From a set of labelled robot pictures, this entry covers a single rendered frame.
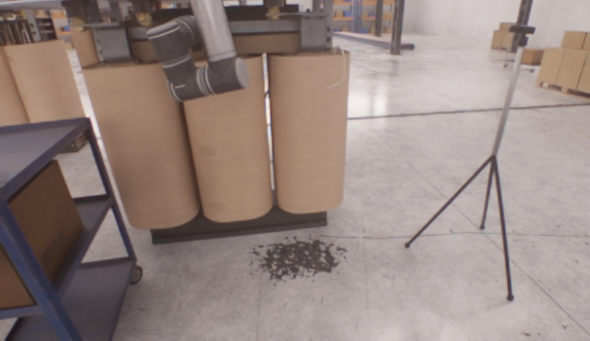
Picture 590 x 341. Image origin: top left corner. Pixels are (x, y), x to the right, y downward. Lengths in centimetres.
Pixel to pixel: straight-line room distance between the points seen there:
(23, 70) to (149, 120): 230
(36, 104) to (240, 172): 259
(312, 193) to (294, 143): 32
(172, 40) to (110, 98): 59
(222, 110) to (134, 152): 48
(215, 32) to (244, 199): 94
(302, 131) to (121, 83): 86
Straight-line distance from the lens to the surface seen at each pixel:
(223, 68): 105
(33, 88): 371
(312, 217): 197
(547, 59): 723
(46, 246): 124
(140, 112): 154
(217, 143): 152
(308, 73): 145
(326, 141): 157
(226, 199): 167
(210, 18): 105
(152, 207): 176
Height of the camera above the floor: 125
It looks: 25 degrees down
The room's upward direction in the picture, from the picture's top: 2 degrees counter-clockwise
